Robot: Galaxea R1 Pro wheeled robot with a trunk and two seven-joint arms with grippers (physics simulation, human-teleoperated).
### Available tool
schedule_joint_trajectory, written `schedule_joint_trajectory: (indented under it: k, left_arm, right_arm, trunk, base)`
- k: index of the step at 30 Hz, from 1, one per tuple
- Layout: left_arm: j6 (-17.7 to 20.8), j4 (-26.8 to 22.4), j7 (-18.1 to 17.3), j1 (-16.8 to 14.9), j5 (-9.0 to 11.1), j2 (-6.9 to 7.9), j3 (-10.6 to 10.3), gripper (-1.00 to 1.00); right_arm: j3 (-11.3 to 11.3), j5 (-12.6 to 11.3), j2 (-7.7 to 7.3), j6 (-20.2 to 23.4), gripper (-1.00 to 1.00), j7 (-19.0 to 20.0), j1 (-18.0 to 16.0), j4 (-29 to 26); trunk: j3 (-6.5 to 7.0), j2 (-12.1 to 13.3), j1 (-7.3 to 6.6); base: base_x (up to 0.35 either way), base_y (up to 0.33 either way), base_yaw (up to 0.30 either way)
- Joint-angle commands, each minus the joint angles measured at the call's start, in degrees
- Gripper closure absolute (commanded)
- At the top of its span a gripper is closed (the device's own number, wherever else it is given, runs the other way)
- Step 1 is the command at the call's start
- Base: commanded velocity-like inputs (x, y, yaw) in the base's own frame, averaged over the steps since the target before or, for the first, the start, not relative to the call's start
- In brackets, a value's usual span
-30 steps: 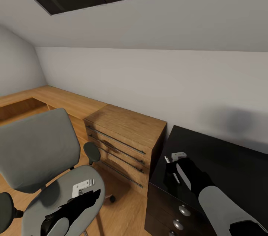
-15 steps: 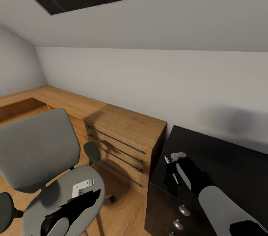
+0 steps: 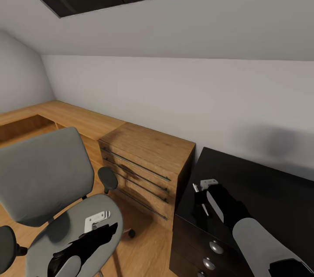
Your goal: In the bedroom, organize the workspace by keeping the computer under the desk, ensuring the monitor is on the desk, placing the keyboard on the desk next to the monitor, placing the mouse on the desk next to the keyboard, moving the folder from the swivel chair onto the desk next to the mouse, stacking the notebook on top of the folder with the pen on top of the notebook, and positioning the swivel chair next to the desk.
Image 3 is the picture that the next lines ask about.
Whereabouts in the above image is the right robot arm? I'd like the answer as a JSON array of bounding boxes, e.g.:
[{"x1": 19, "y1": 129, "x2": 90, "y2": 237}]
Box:
[{"x1": 194, "y1": 179, "x2": 314, "y2": 277}]

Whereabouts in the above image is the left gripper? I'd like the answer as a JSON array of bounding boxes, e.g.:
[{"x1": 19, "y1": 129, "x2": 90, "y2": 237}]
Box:
[{"x1": 79, "y1": 222, "x2": 118, "y2": 255}]

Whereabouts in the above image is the swivel chair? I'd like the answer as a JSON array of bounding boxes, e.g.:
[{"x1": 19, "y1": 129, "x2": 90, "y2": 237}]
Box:
[{"x1": 0, "y1": 127, "x2": 136, "y2": 277}]

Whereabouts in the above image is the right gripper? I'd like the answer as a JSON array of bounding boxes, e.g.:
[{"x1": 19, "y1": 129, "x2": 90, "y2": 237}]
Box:
[{"x1": 194, "y1": 190, "x2": 208, "y2": 205}]

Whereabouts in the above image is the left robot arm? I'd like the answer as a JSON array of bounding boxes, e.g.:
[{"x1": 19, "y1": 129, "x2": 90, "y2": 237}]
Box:
[{"x1": 47, "y1": 211, "x2": 118, "y2": 277}]

